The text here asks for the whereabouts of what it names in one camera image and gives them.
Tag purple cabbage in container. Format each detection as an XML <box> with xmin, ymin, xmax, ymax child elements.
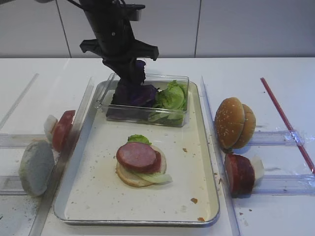
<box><xmin>106</xmin><ymin>83</ymin><xmax>158</xmax><ymax>120</ymax></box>

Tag bottom bun on tray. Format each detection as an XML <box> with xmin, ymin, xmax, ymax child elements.
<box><xmin>116</xmin><ymin>145</ymin><xmax>172</xmax><ymax>187</ymax></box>

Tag clear left back rod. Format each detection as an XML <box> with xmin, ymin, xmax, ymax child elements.
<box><xmin>0</xmin><ymin>73</ymin><xmax>39</xmax><ymax>129</ymax></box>

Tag clear rail track for buns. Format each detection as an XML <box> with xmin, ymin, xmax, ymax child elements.
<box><xmin>247</xmin><ymin>130</ymin><xmax>305</xmax><ymax>146</ymax></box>

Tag white pusher block near tomato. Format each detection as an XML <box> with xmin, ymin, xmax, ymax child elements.
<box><xmin>43</xmin><ymin>115</ymin><xmax>58</xmax><ymax>143</ymax></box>

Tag red rod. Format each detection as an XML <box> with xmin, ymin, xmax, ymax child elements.
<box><xmin>260</xmin><ymin>77</ymin><xmax>315</xmax><ymax>175</ymax></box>

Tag clear rail track for bread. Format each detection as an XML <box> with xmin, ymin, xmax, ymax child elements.
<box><xmin>0</xmin><ymin>176</ymin><xmax>27</xmax><ymax>196</ymax></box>

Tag plain bun half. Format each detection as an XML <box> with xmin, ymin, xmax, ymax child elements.
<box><xmin>232</xmin><ymin>104</ymin><xmax>256</xmax><ymax>149</ymax></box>

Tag clear rail track for tomato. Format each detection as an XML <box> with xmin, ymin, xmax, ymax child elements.
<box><xmin>0</xmin><ymin>134</ymin><xmax>51</xmax><ymax>149</ymax></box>

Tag purple cabbage leaf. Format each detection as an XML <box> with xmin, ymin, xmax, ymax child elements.
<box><xmin>134</xmin><ymin>59</ymin><xmax>146</xmax><ymax>85</ymax></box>

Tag white metal tray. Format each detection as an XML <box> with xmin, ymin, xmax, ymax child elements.
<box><xmin>54</xmin><ymin>83</ymin><xmax>220</xmax><ymax>227</ymax></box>

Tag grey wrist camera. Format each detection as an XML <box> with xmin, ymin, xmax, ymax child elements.
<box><xmin>125</xmin><ymin>4</ymin><xmax>145</xmax><ymax>22</ymax></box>

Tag clear rail track for sausage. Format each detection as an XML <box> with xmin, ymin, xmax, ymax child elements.
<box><xmin>252</xmin><ymin>175</ymin><xmax>315</xmax><ymax>196</ymax></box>

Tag green lettuce leaf on stack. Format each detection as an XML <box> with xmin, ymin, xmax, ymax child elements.
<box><xmin>127</xmin><ymin>134</ymin><xmax>172</xmax><ymax>184</ymax></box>

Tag white pusher block right rack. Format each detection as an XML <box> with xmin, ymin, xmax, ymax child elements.
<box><xmin>250</xmin><ymin>155</ymin><xmax>265</xmax><ymax>185</ymax></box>

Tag sausage slices on right rack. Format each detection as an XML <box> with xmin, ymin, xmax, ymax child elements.
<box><xmin>224</xmin><ymin>153</ymin><xmax>255</xmax><ymax>196</ymax></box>

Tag green lettuce in container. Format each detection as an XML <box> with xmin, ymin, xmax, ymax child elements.
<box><xmin>148</xmin><ymin>80</ymin><xmax>188</xmax><ymax>126</ymax></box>

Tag sesame bun top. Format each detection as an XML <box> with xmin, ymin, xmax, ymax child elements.
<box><xmin>215</xmin><ymin>97</ymin><xmax>245</xmax><ymax>149</ymax></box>

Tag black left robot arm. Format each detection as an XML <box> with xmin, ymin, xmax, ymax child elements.
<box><xmin>70</xmin><ymin>0</ymin><xmax>159</xmax><ymax>85</ymax></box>

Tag bread slice on left rack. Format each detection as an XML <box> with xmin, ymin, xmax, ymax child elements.
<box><xmin>19</xmin><ymin>140</ymin><xmax>55</xmax><ymax>197</ymax></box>

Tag tomato slice on left rack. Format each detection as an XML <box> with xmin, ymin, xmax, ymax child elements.
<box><xmin>52</xmin><ymin>110</ymin><xmax>75</xmax><ymax>152</ymax></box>

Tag clear plastic vegetable container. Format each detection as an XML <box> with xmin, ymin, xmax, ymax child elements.
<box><xmin>96</xmin><ymin>74</ymin><xmax>189</xmax><ymax>127</ymax></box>

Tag clear right front rail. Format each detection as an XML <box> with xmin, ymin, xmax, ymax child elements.
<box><xmin>200</xmin><ymin>76</ymin><xmax>241</xmax><ymax>236</ymax></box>

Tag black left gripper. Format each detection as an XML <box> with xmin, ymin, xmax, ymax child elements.
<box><xmin>80</xmin><ymin>24</ymin><xmax>159</xmax><ymax>87</ymax></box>

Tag sausage slice on stack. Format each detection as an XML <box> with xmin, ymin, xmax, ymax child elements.
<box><xmin>116</xmin><ymin>142</ymin><xmax>156</xmax><ymax>172</ymax></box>

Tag tomato slice on stack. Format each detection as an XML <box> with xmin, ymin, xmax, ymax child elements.
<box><xmin>146</xmin><ymin>151</ymin><xmax>161</xmax><ymax>174</ymax></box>

